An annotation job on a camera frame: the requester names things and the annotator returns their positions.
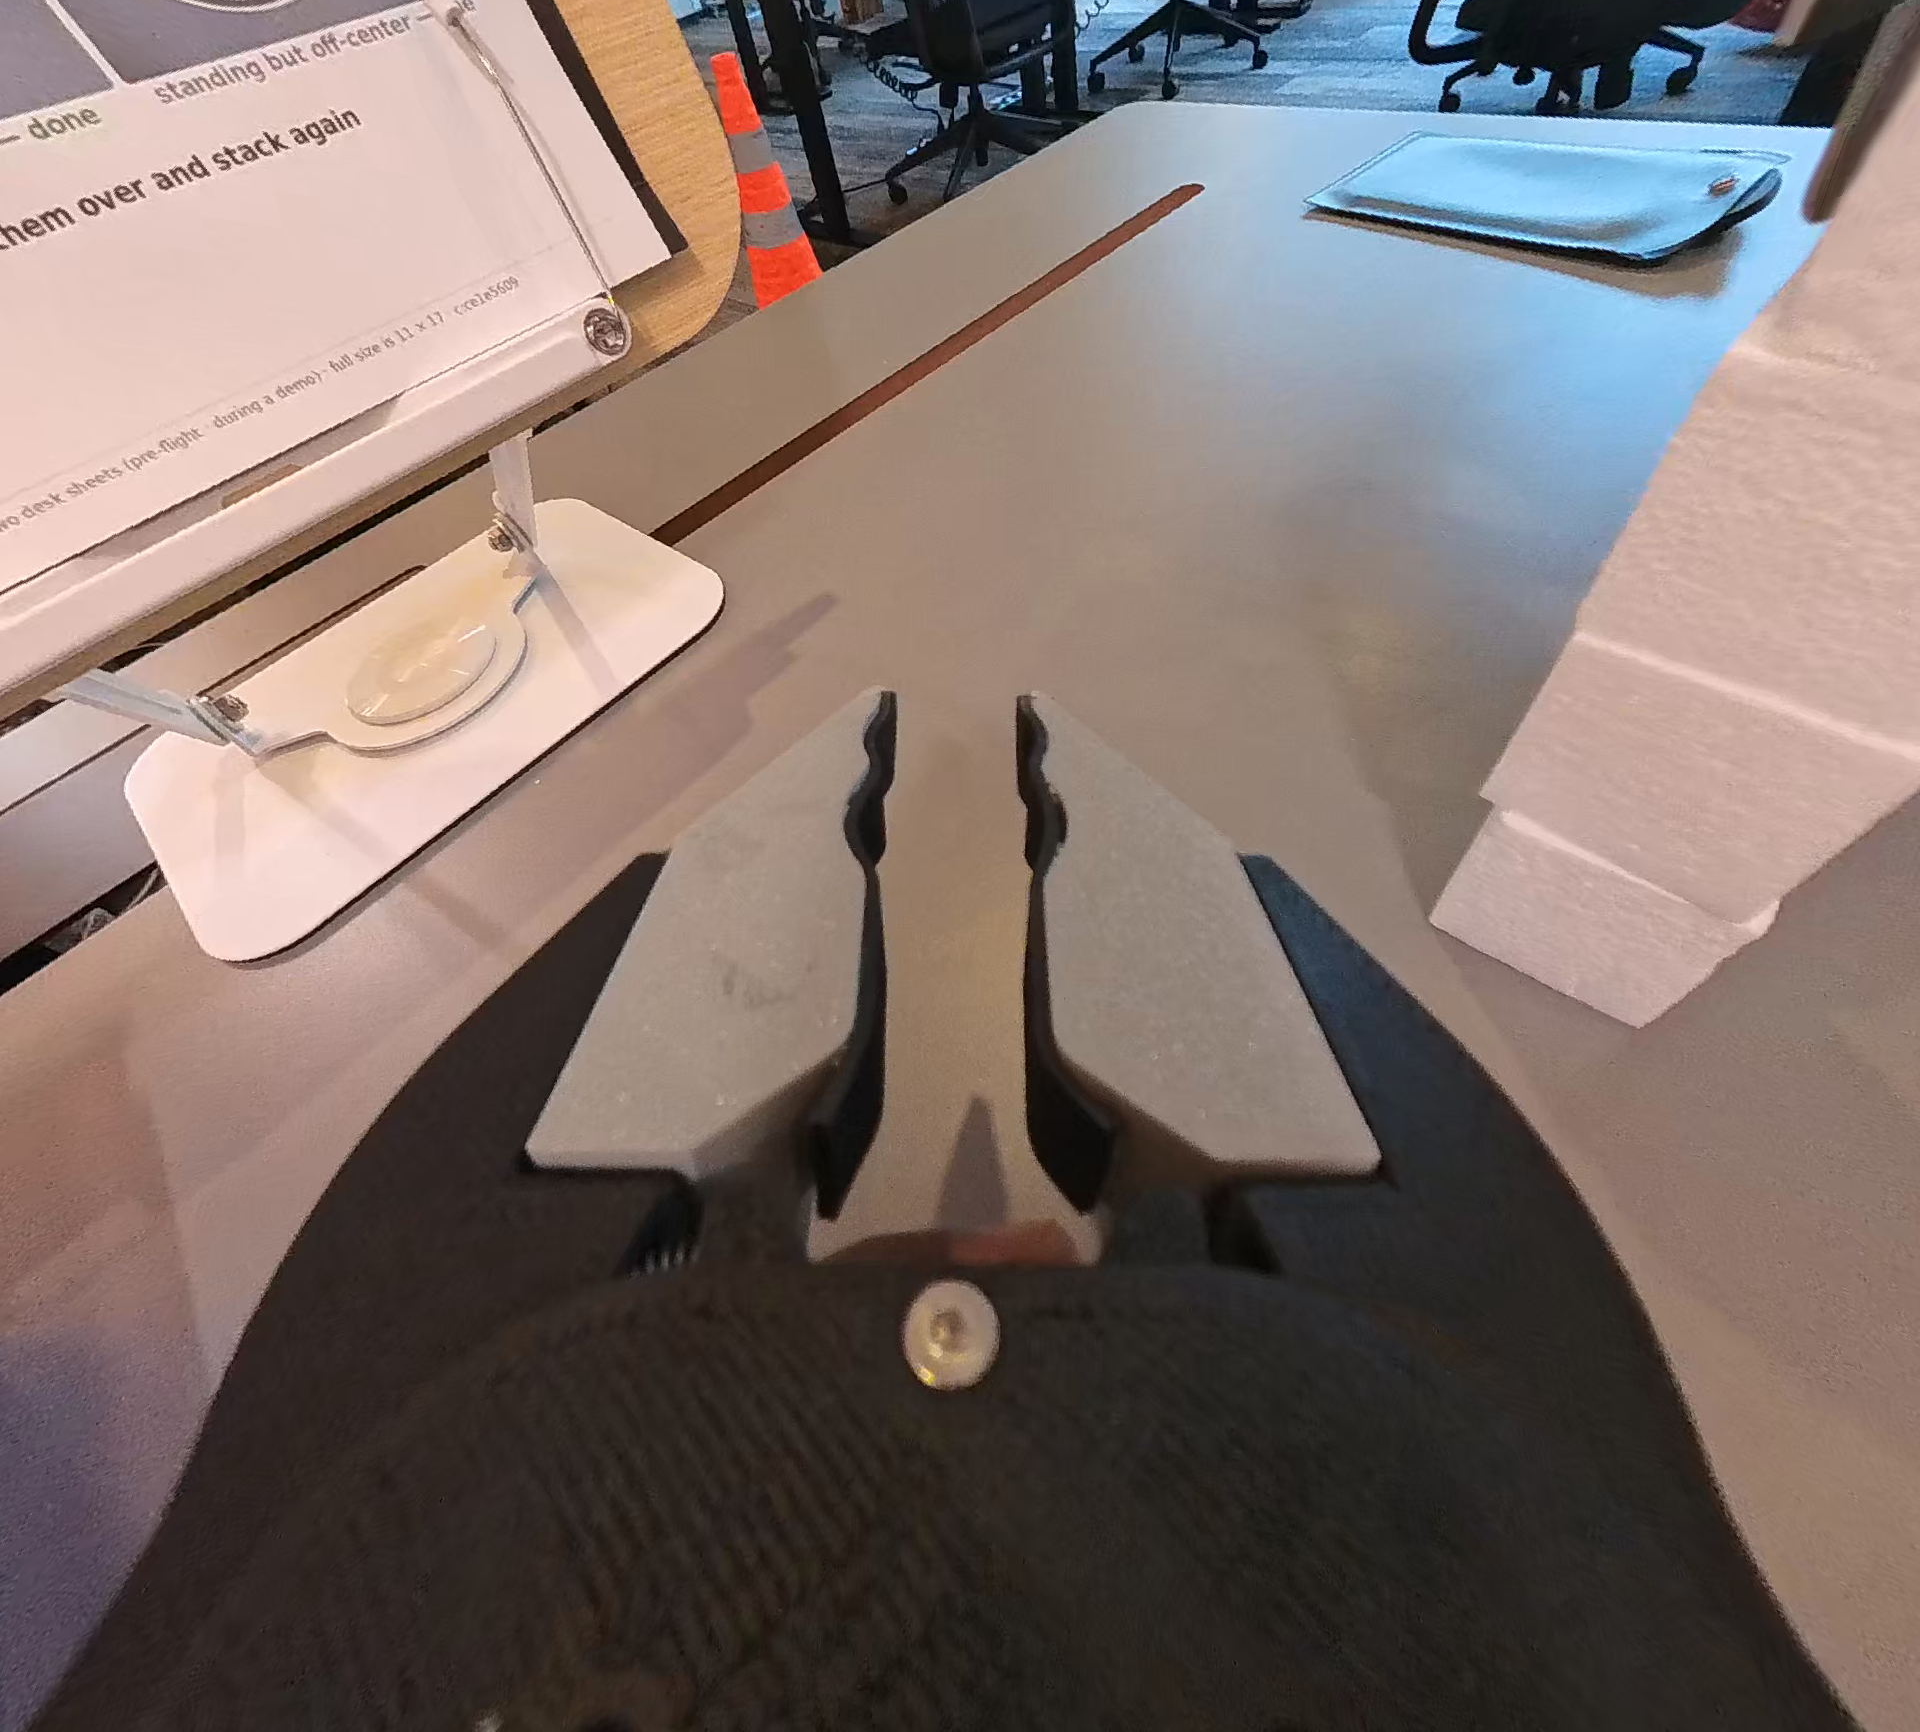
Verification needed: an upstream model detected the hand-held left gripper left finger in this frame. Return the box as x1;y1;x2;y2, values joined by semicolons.
525;689;898;1225

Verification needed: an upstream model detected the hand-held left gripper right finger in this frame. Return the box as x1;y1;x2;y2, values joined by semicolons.
1013;694;1382;1218

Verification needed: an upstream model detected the orange traffic cone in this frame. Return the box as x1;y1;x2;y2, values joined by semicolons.
706;52;825;310

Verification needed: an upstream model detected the printed instruction sheet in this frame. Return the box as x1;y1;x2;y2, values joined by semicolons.
0;0;676;593

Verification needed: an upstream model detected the grey table cable tray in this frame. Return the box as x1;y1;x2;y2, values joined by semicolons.
1303;131;1794;268

